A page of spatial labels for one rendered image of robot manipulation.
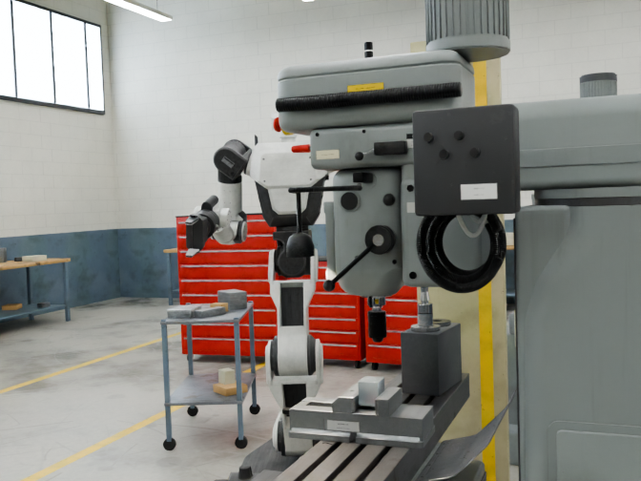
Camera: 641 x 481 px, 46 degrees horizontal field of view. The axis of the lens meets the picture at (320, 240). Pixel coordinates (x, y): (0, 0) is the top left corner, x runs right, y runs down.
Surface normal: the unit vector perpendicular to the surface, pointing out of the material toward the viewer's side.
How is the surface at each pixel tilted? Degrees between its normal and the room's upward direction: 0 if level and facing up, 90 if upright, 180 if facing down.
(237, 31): 90
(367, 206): 90
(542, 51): 90
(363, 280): 117
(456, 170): 90
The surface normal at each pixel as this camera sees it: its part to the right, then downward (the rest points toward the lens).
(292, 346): -0.06, -0.36
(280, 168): -0.04, 0.05
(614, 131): -0.36, 0.06
